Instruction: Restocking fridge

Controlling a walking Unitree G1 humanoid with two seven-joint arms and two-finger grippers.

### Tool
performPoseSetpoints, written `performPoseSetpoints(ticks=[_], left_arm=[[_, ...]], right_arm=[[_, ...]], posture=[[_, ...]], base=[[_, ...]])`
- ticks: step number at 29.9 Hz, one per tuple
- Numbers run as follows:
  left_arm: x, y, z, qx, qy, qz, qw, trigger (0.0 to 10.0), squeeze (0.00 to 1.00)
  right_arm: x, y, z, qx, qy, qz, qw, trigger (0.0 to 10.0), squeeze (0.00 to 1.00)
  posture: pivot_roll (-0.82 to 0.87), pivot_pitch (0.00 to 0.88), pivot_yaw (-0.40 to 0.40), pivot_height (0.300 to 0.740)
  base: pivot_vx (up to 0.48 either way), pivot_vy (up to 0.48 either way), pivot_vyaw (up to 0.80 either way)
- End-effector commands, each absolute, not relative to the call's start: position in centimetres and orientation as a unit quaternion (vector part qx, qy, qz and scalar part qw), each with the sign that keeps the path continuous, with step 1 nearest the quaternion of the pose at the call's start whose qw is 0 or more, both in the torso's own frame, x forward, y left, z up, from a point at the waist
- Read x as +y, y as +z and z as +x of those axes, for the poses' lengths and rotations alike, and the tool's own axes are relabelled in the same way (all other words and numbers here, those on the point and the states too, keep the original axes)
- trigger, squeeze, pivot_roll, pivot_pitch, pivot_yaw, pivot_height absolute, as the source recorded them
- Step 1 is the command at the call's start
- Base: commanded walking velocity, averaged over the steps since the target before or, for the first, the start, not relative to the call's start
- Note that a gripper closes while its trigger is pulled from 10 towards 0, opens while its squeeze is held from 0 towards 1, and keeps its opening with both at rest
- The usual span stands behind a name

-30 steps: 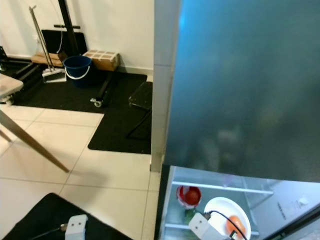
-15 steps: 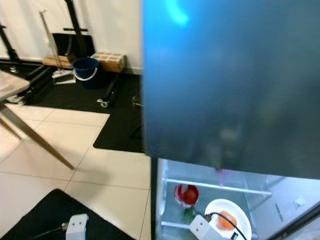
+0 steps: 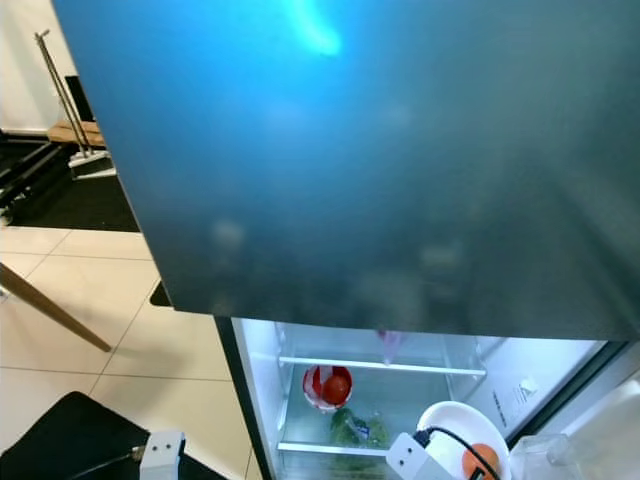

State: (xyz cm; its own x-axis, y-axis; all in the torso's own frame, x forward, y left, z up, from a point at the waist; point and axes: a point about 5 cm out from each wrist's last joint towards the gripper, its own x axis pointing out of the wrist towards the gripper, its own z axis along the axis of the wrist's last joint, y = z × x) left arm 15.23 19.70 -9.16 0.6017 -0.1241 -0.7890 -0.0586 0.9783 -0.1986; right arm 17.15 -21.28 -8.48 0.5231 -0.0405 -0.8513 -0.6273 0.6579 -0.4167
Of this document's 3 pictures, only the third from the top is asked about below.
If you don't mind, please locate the white round bowl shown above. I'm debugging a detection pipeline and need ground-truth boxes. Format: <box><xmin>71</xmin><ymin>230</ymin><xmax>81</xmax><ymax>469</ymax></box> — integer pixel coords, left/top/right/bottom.
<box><xmin>418</xmin><ymin>401</ymin><xmax>511</xmax><ymax>480</ymax></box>

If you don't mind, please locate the orange fruit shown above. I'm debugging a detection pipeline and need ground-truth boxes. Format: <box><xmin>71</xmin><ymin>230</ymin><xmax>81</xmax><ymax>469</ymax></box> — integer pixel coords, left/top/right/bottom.
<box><xmin>462</xmin><ymin>443</ymin><xmax>501</xmax><ymax>480</ymax></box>

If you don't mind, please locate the silver fridge door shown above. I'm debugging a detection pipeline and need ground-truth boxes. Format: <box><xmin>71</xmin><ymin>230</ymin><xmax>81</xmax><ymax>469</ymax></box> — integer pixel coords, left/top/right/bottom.
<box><xmin>505</xmin><ymin>340</ymin><xmax>640</xmax><ymax>480</ymax></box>

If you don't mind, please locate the silver fridge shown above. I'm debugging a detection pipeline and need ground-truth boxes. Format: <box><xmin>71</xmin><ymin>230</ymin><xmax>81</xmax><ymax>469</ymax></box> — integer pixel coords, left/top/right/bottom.
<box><xmin>52</xmin><ymin>0</ymin><xmax>640</xmax><ymax>480</ymax></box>

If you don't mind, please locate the black floor rug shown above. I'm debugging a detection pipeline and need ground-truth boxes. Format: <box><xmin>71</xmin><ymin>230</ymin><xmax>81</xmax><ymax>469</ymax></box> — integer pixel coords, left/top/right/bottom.
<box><xmin>0</xmin><ymin>135</ymin><xmax>171</xmax><ymax>308</ymax></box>

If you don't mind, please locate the flat mop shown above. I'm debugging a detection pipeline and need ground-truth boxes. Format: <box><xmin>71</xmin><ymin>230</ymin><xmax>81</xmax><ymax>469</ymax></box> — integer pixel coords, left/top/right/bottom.
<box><xmin>33</xmin><ymin>30</ymin><xmax>118</xmax><ymax>181</ymax></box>

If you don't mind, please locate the light wooden board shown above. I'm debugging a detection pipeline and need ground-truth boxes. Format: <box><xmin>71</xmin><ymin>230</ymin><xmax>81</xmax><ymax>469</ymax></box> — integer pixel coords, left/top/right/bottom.
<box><xmin>48</xmin><ymin>120</ymin><xmax>106</xmax><ymax>149</ymax></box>

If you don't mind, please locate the black floor mat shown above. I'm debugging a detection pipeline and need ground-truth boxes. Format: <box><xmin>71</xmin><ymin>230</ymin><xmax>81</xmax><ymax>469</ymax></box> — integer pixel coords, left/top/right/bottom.
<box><xmin>0</xmin><ymin>392</ymin><xmax>221</xmax><ymax>480</ymax></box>

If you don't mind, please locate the red white bowl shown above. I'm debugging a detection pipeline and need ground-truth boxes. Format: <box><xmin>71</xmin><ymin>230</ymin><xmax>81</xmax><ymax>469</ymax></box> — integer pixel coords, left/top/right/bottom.
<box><xmin>303</xmin><ymin>365</ymin><xmax>354</xmax><ymax>413</ymax></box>

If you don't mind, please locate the pink cup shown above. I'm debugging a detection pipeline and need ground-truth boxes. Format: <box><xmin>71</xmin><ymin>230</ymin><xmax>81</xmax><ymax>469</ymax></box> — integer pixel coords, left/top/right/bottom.
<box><xmin>375</xmin><ymin>330</ymin><xmax>406</xmax><ymax>366</ymax></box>

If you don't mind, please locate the bag of green vegetables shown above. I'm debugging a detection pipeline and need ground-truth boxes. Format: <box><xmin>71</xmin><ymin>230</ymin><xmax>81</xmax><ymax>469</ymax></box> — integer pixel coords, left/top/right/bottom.
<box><xmin>328</xmin><ymin>407</ymin><xmax>391</xmax><ymax>449</ymax></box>

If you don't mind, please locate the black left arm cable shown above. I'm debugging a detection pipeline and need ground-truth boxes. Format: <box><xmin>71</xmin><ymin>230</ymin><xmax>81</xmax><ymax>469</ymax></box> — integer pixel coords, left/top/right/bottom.
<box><xmin>75</xmin><ymin>448</ymin><xmax>146</xmax><ymax>480</ymax></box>

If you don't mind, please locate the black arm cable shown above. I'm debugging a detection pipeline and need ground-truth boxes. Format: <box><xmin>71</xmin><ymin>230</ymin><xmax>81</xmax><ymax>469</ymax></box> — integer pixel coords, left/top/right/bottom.
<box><xmin>75</xmin><ymin>448</ymin><xmax>146</xmax><ymax>480</ymax></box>
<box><xmin>412</xmin><ymin>427</ymin><xmax>496</xmax><ymax>480</ymax></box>

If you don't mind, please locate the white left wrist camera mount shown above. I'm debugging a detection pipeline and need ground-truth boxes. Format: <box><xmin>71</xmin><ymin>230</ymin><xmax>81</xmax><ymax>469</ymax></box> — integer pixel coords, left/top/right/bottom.
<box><xmin>138</xmin><ymin>431</ymin><xmax>183</xmax><ymax>480</ymax></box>

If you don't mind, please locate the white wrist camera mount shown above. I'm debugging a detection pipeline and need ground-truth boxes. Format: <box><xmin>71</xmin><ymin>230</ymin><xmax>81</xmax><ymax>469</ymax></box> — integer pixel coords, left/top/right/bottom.
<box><xmin>138</xmin><ymin>431</ymin><xmax>183</xmax><ymax>480</ymax></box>
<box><xmin>386</xmin><ymin>432</ymin><xmax>456</xmax><ymax>480</ymax></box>

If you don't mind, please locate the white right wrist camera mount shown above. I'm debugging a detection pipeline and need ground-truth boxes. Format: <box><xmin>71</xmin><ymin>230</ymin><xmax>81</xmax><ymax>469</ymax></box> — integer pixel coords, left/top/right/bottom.
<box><xmin>386</xmin><ymin>432</ymin><xmax>456</xmax><ymax>480</ymax></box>

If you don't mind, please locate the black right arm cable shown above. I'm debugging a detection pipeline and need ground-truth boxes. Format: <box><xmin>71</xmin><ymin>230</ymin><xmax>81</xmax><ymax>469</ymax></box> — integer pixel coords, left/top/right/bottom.
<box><xmin>412</xmin><ymin>427</ymin><xmax>496</xmax><ymax>480</ymax></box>

